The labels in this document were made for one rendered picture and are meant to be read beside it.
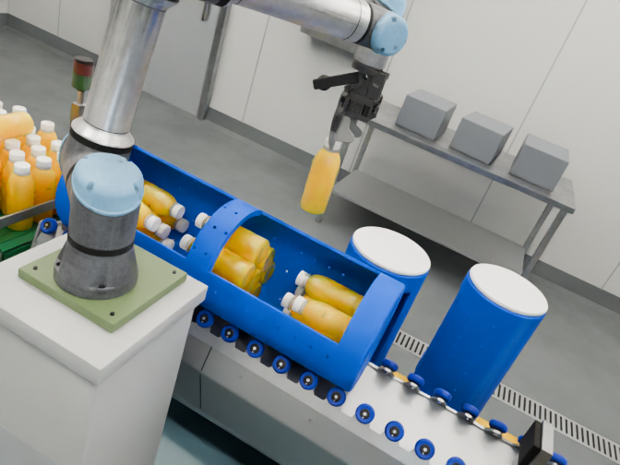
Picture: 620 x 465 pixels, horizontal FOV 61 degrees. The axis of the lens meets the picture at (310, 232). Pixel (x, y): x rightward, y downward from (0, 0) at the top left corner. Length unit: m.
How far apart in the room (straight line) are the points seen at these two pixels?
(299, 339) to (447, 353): 0.88
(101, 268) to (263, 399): 0.55
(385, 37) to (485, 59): 3.46
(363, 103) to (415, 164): 3.45
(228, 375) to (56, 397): 0.44
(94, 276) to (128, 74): 0.36
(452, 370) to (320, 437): 0.77
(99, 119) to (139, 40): 0.16
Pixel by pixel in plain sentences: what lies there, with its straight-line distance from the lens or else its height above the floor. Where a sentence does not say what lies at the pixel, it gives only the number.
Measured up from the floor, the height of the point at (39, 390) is 1.00.
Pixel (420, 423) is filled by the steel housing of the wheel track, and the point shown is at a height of 0.93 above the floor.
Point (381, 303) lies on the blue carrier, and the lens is 1.17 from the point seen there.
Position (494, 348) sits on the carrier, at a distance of 1.91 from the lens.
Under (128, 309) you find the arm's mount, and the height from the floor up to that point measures 1.17.
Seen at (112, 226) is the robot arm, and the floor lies 1.32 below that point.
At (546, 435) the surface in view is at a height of 1.08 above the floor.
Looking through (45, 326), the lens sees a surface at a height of 1.15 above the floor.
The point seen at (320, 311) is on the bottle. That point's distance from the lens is 1.22.
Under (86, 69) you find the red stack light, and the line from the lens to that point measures 2.02.
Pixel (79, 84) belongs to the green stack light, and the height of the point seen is 1.18.
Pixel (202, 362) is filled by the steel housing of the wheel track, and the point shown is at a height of 0.86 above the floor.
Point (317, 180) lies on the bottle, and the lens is 1.32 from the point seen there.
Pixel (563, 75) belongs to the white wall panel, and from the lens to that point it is 4.46.
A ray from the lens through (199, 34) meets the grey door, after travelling 5.30.
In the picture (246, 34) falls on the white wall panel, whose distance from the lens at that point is 5.09.
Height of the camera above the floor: 1.84
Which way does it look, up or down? 28 degrees down
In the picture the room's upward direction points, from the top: 20 degrees clockwise
